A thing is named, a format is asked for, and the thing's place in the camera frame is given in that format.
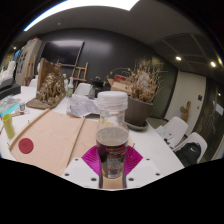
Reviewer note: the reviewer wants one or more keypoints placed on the black wall screen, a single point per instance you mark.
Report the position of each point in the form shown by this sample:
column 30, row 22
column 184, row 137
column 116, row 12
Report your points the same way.
column 61, row 53

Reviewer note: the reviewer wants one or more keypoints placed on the wooden figure by wall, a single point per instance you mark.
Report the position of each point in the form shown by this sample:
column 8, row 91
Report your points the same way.
column 185, row 111

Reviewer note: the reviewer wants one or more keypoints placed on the round ceiling spotlights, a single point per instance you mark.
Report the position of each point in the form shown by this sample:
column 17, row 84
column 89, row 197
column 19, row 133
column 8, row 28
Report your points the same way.
column 178, row 58

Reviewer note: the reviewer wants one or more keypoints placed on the small paint jar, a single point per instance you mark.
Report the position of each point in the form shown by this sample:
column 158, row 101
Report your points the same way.
column 22, row 106

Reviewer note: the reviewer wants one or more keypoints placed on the beige tall cabinet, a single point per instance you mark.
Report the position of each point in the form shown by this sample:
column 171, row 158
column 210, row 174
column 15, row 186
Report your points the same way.
column 26, row 60

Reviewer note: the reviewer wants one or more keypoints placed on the dark glass pitcher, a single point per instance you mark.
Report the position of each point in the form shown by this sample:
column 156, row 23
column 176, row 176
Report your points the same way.
column 92, row 92

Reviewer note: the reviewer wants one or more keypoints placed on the yellow-green cup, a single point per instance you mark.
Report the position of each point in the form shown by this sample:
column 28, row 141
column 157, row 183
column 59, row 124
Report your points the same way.
column 9, row 126

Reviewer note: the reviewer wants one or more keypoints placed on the tan mat with wooden rods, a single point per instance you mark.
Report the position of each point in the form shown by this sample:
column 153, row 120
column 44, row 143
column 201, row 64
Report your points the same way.
column 56, row 136

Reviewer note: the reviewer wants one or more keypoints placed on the white plastic chair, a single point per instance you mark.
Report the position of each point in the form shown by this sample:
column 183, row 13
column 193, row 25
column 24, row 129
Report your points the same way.
column 83, row 89
column 198, row 139
column 176, row 128

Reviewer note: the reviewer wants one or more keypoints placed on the white spray bottle green label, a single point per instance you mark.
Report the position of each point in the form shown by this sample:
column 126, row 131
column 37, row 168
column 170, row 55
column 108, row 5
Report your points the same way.
column 70, row 90

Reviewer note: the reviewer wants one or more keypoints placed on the black backpack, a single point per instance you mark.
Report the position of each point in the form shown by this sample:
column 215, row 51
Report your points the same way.
column 188, row 154

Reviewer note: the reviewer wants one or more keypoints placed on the flat round red coaster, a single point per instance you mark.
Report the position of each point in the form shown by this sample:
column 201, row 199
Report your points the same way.
column 26, row 146

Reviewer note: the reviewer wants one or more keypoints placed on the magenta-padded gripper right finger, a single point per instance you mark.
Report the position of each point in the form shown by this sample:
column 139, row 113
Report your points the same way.
column 141, row 171

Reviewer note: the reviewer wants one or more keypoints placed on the wooden easel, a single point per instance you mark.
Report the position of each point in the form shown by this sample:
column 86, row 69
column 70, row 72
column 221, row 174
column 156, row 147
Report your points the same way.
column 80, row 75

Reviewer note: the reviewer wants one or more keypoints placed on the grey newspaper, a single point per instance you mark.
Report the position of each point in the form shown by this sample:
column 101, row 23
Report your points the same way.
column 81, row 106

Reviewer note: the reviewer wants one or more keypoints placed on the stack of black boxes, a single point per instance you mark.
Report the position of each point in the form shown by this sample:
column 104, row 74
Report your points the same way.
column 10, row 90

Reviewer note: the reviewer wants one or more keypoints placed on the red bin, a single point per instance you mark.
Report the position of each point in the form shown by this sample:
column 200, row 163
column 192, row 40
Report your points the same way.
column 120, row 78

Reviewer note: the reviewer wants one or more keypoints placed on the clear bottle with dark drink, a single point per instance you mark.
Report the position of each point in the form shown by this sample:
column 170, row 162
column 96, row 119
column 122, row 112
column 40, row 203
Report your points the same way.
column 112, row 143

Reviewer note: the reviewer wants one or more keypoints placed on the dry plant in dark pot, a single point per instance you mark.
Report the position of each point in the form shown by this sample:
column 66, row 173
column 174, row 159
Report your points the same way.
column 138, row 111

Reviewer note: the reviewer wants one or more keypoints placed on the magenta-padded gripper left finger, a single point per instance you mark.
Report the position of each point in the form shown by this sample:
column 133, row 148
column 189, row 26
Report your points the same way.
column 81, row 171

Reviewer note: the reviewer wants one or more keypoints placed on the wooden paintbrush red band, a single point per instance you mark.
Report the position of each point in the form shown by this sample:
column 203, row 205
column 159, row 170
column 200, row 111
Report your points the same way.
column 18, row 113

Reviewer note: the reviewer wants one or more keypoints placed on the long ceiling light panel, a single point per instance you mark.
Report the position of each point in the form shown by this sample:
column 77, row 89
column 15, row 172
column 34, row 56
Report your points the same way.
column 100, row 4

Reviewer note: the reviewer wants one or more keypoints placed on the brown wooden sculpture on board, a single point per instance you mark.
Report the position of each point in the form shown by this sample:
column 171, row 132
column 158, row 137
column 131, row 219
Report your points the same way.
column 50, row 88

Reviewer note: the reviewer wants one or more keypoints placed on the brown cardboard box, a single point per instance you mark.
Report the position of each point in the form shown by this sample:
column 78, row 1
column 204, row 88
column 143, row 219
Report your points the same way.
column 120, row 87

